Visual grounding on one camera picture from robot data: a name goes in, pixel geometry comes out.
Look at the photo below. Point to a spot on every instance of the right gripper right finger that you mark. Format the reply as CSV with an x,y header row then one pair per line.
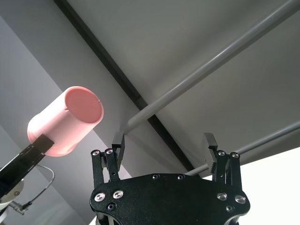
x,y
208,150

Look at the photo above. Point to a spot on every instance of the black wall frame post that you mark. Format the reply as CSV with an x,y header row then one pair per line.
x,y
122,79

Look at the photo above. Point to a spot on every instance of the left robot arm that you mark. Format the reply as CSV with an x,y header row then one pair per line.
x,y
12,192

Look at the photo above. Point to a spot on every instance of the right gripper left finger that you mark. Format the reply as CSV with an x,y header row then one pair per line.
x,y
118,150

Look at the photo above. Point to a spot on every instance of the pink plastic cup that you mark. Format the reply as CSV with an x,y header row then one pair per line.
x,y
70,117

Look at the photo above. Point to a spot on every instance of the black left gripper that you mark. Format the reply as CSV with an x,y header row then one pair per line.
x,y
16,173

